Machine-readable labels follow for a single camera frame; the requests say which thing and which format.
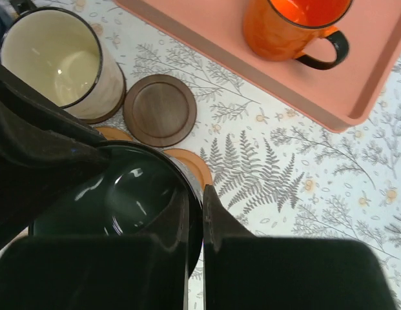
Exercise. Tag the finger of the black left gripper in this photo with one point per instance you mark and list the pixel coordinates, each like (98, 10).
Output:
(44, 152)

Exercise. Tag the cream enamel mug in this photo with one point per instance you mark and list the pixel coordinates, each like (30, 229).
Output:
(59, 55)

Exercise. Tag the pink serving tray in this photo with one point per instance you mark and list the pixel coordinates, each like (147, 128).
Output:
(337, 98)

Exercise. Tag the orange mug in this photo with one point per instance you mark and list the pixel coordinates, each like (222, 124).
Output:
(280, 30)

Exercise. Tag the light wooden coaster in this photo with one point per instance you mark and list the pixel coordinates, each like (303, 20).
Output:
(111, 133)
(194, 163)

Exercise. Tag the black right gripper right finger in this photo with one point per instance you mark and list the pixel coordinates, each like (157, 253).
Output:
(244, 271)

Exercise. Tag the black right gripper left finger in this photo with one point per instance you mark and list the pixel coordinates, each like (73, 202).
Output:
(147, 270)

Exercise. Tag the dark green mug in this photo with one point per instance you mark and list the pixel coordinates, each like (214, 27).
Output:
(136, 187)

